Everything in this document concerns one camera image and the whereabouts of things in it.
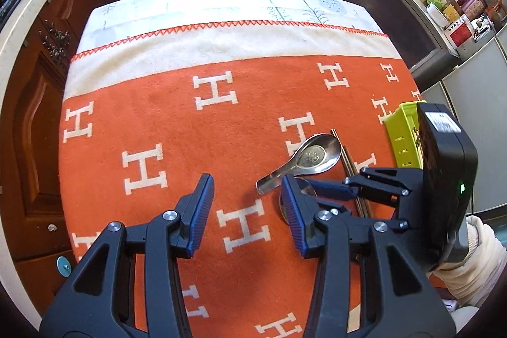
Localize stainless steel cabinet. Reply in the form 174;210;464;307
332;0;461;74

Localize short metal soup spoon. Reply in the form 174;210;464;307
256;133;342;195

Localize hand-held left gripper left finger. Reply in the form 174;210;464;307
40;173;215;338

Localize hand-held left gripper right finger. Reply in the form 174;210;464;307
279;174;457;338

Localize green plastic tray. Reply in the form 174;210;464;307
383;100;427;169

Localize grey refrigerator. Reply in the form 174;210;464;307
419;36;507;217

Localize white bowl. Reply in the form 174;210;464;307
426;3;449;27

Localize red box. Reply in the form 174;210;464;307
444;18;474;48

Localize long metal spoon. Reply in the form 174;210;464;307
279;178;318;222

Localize floral white tablecloth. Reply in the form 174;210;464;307
84;0;389;50

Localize orange printed blanket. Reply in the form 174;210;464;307
59;22;438;338

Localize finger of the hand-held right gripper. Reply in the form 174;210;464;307
317;202;411;233
307;166;423;206

